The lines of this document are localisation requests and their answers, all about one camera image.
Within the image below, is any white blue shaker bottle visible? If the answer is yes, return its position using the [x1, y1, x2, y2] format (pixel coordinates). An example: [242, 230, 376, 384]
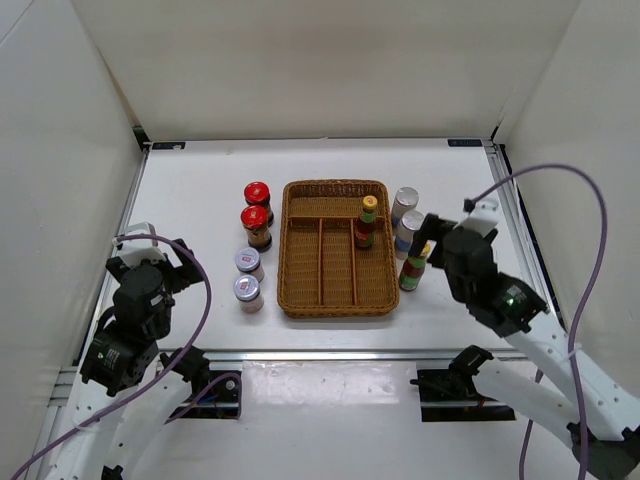
[391, 186, 419, 229]
[394, 210, 425, 260]

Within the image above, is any yellow cap chili sauce bottle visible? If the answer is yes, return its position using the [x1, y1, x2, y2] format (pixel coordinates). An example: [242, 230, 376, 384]
[354, 195, 378, 249]
[398, 244, 431, 292]

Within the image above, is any silver lid spice jar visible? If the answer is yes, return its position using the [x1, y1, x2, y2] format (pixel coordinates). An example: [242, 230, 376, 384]
[234, 247, 265, 282]
[233, 274, 264, 313]

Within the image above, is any red lid sauce jar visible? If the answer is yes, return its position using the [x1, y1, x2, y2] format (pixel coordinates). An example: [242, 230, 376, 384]
[240, 205, 272, 252]
[243, 181, 274, 226]

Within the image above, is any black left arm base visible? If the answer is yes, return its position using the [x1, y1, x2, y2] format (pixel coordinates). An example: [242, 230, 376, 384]
[167, 370, 243, 423]

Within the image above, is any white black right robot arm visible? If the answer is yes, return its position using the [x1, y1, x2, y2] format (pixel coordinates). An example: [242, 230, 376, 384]
[411, 214, 639, 479]

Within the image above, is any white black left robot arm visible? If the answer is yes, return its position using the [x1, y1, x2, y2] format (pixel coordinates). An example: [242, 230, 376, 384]
[48, 233, 210, 479]

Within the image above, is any brown wicker divided basket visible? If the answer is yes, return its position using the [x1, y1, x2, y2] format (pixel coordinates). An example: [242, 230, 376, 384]
[277, 179, 399, 318]

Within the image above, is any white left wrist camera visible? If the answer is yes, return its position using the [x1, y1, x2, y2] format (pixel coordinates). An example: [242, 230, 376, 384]
[112, 222, 166, 268]

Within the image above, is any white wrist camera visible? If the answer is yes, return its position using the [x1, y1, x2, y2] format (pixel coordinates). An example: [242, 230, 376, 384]
[112, 222, 166, 268]
[460, 197, 500, 237]

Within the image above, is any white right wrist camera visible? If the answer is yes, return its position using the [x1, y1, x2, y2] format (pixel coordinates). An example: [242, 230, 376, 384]
[460, 197, 500, 237]

